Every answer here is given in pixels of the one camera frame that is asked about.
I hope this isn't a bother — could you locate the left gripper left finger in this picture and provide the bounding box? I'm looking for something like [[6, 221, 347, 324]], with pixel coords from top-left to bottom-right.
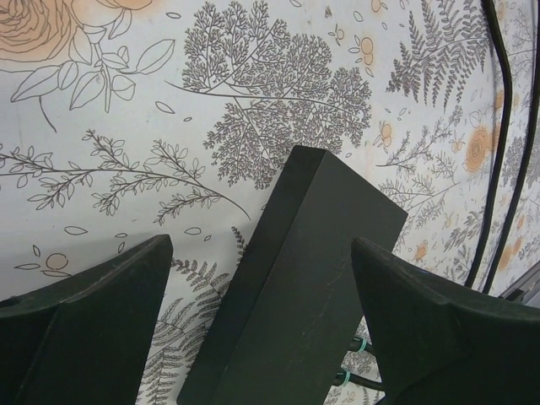
[[1, 235, 173, 405]]

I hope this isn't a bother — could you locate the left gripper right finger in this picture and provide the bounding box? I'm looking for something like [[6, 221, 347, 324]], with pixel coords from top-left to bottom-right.
[[351, 238, 539, 404]]

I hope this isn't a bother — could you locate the black ethernet cable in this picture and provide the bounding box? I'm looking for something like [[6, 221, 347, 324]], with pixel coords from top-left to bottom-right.
[[332, 0, 540, 392]]

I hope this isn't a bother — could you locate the black network switch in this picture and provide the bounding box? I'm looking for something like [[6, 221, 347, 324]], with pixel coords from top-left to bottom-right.
[[177, 146, 407, 405]]

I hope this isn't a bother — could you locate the floral patterned table mat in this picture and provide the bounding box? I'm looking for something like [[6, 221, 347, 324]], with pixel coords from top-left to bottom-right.
[[0, 0, 540, 405]]

